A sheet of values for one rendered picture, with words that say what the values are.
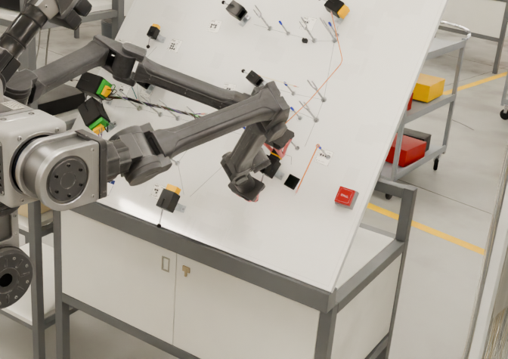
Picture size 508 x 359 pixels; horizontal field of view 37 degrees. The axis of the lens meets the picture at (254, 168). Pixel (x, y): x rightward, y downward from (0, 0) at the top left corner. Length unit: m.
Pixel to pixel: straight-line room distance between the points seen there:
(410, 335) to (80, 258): 1.64
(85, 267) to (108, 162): 1.49
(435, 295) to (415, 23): 1.95
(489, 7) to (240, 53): 6.57
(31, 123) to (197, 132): 0.35
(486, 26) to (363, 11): 6.54
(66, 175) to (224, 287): 1.19
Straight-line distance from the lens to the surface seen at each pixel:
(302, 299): 2.30
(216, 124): 1.63
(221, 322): 2.58
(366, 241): 2.73
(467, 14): 9.16
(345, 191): 2.28
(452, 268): 4.41
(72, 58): 2.08
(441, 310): 3.99
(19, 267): 1.75
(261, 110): 1.69
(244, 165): 2.06
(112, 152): 1.48
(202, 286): 2.56
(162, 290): 2.70
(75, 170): 1.42
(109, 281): 2.86
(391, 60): 2.45
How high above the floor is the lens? 2.01
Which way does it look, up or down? 22 degrees down
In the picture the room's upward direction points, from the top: 5 degrees clockwise
